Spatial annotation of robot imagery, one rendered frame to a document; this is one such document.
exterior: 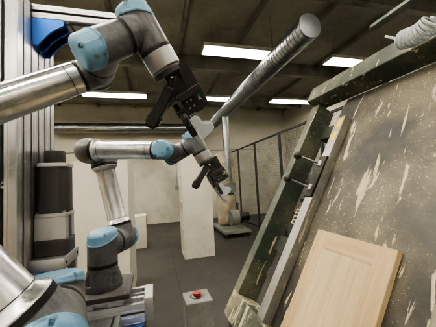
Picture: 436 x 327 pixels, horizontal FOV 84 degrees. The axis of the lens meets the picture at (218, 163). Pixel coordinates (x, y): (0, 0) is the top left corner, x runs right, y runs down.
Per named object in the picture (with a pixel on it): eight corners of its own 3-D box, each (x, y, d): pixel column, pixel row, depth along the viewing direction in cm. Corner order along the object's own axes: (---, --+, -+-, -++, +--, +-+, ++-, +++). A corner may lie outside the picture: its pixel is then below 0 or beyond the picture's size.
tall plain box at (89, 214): (94, 285, 355) (91, 166, 366) (137, 278, 370) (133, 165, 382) (74, 318, 268) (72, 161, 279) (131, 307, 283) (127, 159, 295)
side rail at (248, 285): (251, 296, 123) (233, 288, 121) (327, 116, 145) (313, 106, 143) (256, 302, 117) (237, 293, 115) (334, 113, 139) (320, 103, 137)
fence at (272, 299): (265, 318, 98) (256, 314, 97) (343, 122, 117) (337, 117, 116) (270, 325, 93) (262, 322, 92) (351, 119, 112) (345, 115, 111)
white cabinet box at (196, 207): (181, 250, 506) (177, 154, 520) (208, 247, 521) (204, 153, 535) (185, 259, 449) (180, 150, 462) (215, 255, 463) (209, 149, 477)
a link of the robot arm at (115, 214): (102, 259, 107) (76, 143, 113) (122, 249, 121) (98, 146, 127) (126, 252, 105) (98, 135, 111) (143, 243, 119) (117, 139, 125)
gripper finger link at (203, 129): (222, 142, 60) (204, 109, 57) (202, 154, 61) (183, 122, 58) (222, 140, 63) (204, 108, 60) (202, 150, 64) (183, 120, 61)
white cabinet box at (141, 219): (122, 246, 572) (121, 215, 577) (147, 242, 587) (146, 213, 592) (119, 251, 529) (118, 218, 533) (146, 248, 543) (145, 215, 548)
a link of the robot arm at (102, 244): (79, 266, 95) (78, 232, 96) (101, 255, 109) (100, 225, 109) (106, 267, 93) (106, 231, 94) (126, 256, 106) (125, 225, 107)
